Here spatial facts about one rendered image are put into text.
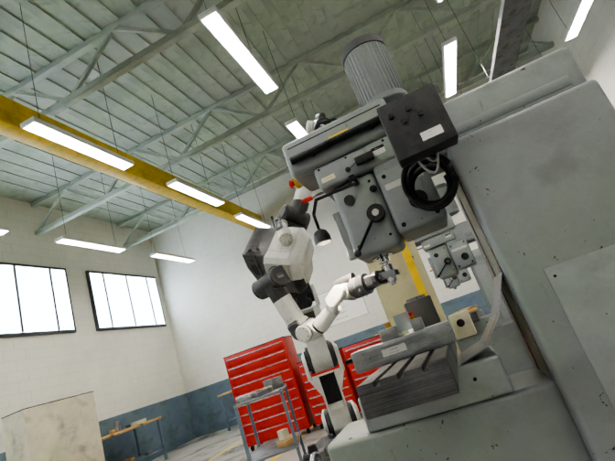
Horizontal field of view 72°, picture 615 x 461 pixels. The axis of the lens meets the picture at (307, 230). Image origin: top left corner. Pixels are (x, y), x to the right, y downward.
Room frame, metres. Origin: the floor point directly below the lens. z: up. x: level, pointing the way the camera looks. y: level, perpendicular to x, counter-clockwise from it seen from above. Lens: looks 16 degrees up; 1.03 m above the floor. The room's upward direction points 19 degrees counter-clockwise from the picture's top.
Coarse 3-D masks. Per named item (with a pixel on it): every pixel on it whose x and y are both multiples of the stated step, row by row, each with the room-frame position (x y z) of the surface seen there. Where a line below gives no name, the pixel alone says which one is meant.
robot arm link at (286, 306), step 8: (288, 296) 1.91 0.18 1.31; (280, 304) 1.90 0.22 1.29; (288, 304) 1.91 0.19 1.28; (296, 304) 1.94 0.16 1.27; (280, 312) 1.92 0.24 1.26; (288, 312) 1.91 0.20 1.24; (296, 312) 1.91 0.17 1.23; (288, 320) 1.92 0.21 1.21; (296, 320) 1.91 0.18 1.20; (304, 320) 1.93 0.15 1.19; (288, 328) 1.92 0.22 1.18; (296, 328) 1.91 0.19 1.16; (304, 328) 1.88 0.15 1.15; (296, 336) 1.91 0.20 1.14; (304, 336) 1.89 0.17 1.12
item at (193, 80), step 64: (0, 0) 3.90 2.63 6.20; (64, 0) 4.17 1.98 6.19; (128, 0) 4.45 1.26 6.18; (192, 0) 4.80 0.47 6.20; (256, 0) 5.18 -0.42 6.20; (320, 0) 5.60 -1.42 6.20; (384, 0) 6.08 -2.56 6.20; (448, 0) 6.60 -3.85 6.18; (0, 64) 4.76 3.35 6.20; (64, 64) 5.03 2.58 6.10; (128, 64) 4.69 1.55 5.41; (192, 64) 5.99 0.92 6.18; (320, 64) 6.69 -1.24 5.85; (128, 128) 7.05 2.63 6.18; (192, 128) 7.79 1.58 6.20; (256, 128) 8.63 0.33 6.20; (0, 192) 7.69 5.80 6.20; (64, 192) 8.48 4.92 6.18; (128, 192) 9.47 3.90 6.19
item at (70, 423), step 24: (48, 408) 5.91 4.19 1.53; (72, 408) 6.22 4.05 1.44; (24, 432) 5.65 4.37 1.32; (48, 432) 5.87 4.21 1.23; (72, 432) 6.17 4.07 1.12; (96, 432) 6.48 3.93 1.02; (24, 456) 5.68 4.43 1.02; (48, 456) 5.83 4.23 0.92; (72, 456) 6.12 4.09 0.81; (96, 456) 6.43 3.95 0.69
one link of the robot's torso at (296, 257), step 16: (256, 240) 2.04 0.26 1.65; (272, 240) 2.02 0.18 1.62; (304, 240) 2.03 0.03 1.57; (256, 256) 1.99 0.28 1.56; (272, 256) 1.96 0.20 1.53; (288, 256) 1.95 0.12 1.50; (304, 256) 2.01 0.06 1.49; (256, 272) 2.09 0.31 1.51; (288, 272) 1.98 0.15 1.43; (304, 272) 2.04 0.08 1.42; (288, 288) 2.15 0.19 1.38; (304, 288) 2.17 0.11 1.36
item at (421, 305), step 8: (416, 296) 1.94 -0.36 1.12; (424, 296) 1.92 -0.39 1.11; (408, 304) 1.93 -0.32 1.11; (416, 304) 1.92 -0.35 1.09; (424, 304) 1.92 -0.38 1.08; (432, 304) 1.91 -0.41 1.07; (408, 312) 1.93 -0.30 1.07; (416, 312) 1.92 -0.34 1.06; (424, 312) 1.92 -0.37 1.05; (432, 312) 1.91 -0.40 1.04; (424, 320) 1.92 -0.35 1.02; (432, 320) 1.92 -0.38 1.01
